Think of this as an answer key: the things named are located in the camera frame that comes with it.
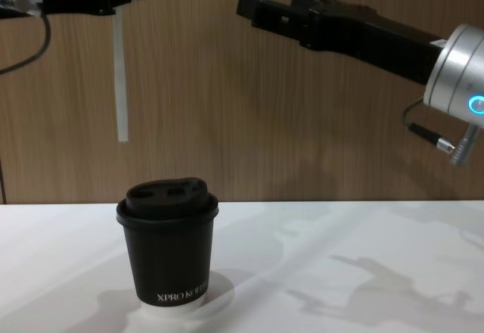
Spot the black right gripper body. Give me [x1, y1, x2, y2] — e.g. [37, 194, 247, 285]
[301, 0, 446, 85]

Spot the pale vertical strip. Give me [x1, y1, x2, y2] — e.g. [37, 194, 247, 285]
[111, 0, 130, 144]

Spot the black plastic cup lid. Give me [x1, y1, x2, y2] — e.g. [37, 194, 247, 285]
[125, 176, 217, 219]

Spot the white table cloth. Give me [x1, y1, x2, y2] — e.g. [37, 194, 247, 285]
[0, 199, 484, 333]

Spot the black paper cup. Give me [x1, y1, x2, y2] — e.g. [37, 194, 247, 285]
[116, 195, 221, 307]

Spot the left gripper dark cable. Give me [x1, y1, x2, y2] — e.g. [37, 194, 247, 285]
[0, 0, 53, 76]

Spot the gripper dark cable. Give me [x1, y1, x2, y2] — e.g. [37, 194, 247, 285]
[0, 0, 53, 76]
[402, 97, 444, 145]

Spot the right gripper dark cable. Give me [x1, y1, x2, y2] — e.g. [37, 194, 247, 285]
[402, 97, 444, 145]

